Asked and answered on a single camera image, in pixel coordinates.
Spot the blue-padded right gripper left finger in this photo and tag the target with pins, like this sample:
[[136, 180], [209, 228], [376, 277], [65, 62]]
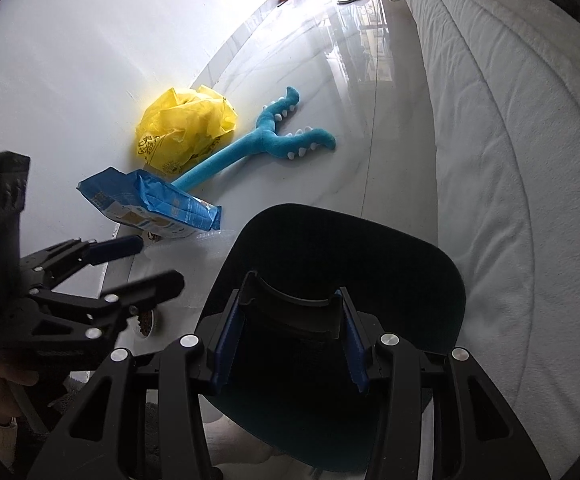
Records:
[[102, 435]]

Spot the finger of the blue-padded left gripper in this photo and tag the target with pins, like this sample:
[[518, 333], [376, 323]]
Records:
[[62, 260], [110, 312]]

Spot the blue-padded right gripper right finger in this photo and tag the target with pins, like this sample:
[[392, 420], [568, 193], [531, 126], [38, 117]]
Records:
[[476, 435]]

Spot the black trash bin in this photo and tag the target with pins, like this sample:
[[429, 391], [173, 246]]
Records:
[[293, 377]]

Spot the blue food bag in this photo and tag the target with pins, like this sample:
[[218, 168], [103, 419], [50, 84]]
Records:
[[148, 203]]

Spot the yellow plastic bag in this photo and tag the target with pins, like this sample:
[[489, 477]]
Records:
[[180, 129]]

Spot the blue plush toy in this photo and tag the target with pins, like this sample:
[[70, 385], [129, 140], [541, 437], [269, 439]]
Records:
[[263, 139]]

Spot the light grey bed cover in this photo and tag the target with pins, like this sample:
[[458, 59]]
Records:
[[504, 83]]

